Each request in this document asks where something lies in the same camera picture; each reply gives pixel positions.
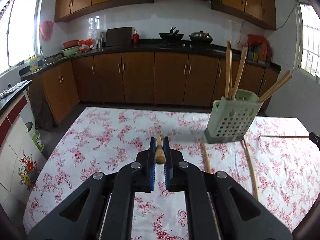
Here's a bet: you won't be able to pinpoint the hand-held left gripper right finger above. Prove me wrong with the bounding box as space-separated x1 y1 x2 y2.
163 136 293 240

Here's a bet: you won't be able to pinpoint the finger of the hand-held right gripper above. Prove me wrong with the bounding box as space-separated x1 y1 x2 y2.
309 132 320 151

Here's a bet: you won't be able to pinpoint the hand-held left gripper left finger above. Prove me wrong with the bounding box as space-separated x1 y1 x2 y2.
27 137 157 240

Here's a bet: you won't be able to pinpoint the wooden chopstick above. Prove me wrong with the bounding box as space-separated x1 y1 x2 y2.
225 41 232 98
230 47 248 99
155 135 166 165
259 74 293 103
200 137 213 175
257 70 291 102
260 135 310 139
243 139 259 201

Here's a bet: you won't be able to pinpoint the green perforated chopstick holder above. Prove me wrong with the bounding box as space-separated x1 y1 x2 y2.
204 89 264 144

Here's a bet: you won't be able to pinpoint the floral tablecloth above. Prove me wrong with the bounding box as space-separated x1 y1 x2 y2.
22 106 320 240

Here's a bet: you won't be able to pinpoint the wooden lower kitchen cabinets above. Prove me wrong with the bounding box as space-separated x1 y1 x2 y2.
21 51 279 127

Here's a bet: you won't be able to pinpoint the barred window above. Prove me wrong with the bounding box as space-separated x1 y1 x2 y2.
295 0 320 84

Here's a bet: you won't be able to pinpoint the cluster of condiment bottles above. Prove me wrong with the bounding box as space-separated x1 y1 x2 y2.
246 42 273 64

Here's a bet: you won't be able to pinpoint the red plastic bag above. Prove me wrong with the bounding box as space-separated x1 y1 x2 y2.
247 34 269 46
40 21 54 41

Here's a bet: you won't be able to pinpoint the black kitchen countertop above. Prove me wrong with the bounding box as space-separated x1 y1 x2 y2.
0 38 281 113

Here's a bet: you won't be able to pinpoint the green paint bucket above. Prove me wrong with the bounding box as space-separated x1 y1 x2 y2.
25 122 45 152

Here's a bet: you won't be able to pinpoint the gas stove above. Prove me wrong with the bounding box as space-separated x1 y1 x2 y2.
157 41 218 48

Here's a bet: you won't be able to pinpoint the black wok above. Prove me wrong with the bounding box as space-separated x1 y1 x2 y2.
159 27 184 42

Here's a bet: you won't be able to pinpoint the dark pot with lid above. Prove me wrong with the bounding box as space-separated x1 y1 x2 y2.
189 30 214 43

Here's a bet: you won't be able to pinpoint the dark cutting board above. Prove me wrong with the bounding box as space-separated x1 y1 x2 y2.
105 26 132 47

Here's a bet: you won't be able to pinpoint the green basin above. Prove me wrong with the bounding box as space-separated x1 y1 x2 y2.
62 46 80 57

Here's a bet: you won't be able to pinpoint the yellow detergent bottle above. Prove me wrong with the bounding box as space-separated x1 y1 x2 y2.
29 54 42 71

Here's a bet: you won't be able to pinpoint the light cloth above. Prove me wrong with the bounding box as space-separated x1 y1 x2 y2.
0 83 24 98

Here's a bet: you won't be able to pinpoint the large sliding window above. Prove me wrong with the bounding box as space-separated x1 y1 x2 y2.
0 0 44 74

